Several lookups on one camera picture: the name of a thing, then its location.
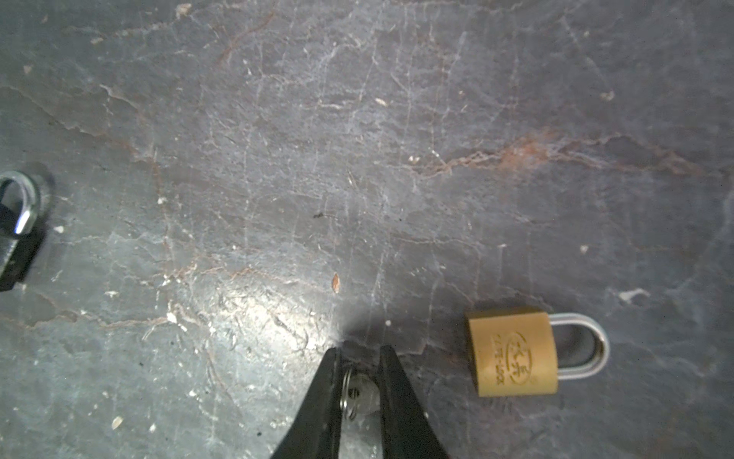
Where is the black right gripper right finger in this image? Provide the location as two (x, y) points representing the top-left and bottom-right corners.
(377, 345), (449, 459)

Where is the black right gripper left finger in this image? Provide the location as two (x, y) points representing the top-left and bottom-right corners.
(271, 347), (343, 459)

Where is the small silver key with ring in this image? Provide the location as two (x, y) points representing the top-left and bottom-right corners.
(339, 367), (380, 421)

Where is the brass padlock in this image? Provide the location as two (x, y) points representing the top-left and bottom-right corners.
(466, 307), (611, 398)

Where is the black padlock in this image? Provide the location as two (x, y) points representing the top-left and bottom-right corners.
(1, 170), (44, 292)

